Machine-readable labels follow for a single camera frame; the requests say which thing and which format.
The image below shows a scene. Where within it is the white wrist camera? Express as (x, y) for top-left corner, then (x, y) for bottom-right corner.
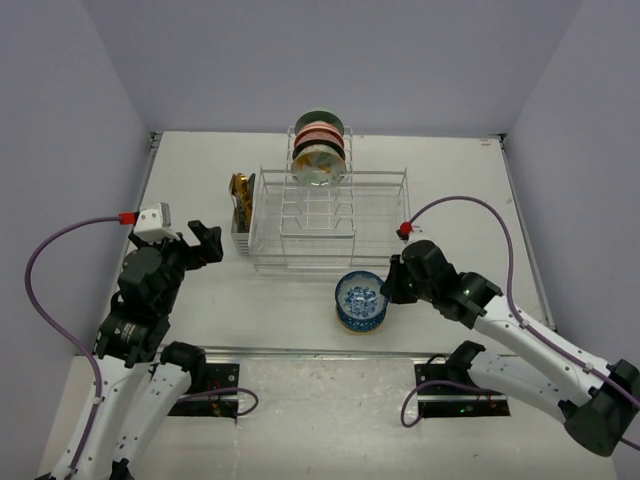
(133, 202), (180, 243)
(396, 221), (430, 245)

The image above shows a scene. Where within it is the gold spoon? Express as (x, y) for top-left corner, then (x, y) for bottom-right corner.
(229, 173), (251, 207)

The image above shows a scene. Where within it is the blue floral bowl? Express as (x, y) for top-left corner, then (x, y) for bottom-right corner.
(334, 270), (388, 319)

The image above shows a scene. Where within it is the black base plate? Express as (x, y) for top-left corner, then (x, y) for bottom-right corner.
(168, 363), (240, 419)
(414, 362), (511, 419)

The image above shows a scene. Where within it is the white wire dish rack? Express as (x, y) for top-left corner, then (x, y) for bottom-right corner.
(248, 129), (411, 272)

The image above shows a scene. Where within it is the yellow teal patterned bowl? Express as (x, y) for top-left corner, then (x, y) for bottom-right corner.
(338, 320), (382, 335)

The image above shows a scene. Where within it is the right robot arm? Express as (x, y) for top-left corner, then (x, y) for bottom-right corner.
(381, 240), (639, 457)

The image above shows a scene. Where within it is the red pink patterned bowl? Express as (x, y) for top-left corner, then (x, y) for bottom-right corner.
(295, 120), (344, 146)

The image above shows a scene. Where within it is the dark green bowl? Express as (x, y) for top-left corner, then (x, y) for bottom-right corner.
(294, 108), (344, 135)

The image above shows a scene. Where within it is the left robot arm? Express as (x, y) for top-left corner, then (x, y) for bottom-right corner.
(24, 212), (224, 479)

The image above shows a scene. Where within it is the navy red patterned bowl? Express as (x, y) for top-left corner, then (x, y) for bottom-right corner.
(335, 306), (386, 324)

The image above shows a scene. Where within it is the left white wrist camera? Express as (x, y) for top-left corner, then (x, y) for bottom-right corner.
(133, 202), (180, 243)

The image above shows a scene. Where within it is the orange leaf patterned bowl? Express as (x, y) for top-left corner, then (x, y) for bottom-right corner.
(291, 149), (347, 187)

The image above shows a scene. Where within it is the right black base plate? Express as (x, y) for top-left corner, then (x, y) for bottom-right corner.
(414, 362), (511, 419)

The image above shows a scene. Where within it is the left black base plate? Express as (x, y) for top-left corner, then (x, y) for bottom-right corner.
(168, 363), (240, 419)

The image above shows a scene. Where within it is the white cutlery holder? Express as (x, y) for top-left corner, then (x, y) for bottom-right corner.
(230, 173), (256, 256)

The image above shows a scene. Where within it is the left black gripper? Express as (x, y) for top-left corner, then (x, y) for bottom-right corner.
(131, 219), (222, 313)

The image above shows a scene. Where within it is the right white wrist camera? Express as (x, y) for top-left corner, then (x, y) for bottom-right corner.
(396, 221), (430, 245)

